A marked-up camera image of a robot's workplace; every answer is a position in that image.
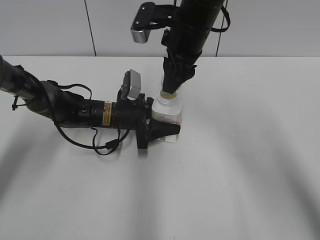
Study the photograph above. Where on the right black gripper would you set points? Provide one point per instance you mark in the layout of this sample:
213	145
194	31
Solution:
184	42

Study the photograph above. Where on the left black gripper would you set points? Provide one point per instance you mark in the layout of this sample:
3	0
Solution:
132	115

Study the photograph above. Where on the white yili changqing bottle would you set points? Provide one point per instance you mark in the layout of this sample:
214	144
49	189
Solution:
167	108

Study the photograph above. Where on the white round bottle cap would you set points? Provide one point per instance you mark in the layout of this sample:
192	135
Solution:
162	81

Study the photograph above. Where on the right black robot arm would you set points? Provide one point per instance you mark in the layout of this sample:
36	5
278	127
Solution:
199	9

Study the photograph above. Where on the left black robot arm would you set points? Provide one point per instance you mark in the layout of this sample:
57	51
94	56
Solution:
57	103

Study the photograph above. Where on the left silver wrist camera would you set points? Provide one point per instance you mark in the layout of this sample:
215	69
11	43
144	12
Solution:
131	86

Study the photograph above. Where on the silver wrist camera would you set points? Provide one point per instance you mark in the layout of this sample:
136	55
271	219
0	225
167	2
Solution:
151	16
131	86

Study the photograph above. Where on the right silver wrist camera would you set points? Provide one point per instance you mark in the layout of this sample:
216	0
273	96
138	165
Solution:
151	16

